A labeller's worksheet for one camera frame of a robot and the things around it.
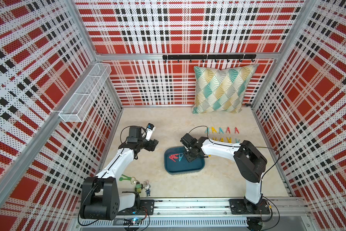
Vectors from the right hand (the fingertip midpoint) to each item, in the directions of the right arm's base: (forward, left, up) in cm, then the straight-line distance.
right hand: (192, 155), depth 91 cm
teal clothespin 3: (+21, -22, -2) cm, 31 cm away
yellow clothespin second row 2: (+12, -22, -1) cm, 25 cm away
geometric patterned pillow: (+34, -20, +24) cm, 46 cm away
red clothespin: (-1, +13, 0) cm, 13 cm away
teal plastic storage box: (-4, +10, -1) cm, 11 cm away
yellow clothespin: (+21, -17, -2) cm, 27 cm away
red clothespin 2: (+22, -29, -3) cm, 36 cm away
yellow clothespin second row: (+12, -17, -2) cm, 22 cm away
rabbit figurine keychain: (-19, +26, +1) cm, 32 cm away
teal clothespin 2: (+20, -13, -2) cm, 24 cm away
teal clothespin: (-2, +8, -1) cm, 8 cm away
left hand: (+7, +24, +9) cm, 26 cm away
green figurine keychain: (-19, +31, +1) cm, 36 cm away
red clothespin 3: (+20, -34, -2) cm, 40 cm away
